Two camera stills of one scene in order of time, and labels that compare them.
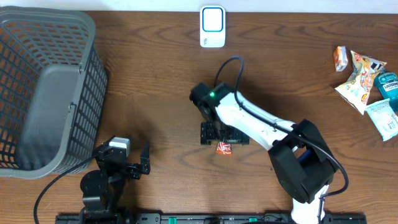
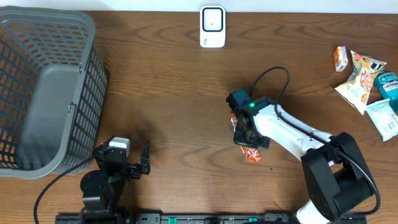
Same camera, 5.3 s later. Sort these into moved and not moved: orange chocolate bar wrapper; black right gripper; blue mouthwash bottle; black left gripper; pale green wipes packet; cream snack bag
Moved: black right gripper; orange chocolate bar wrapper
Not moved: pale green wipes packet; cream snack bag; blue mouthwash bottle; black left gripper
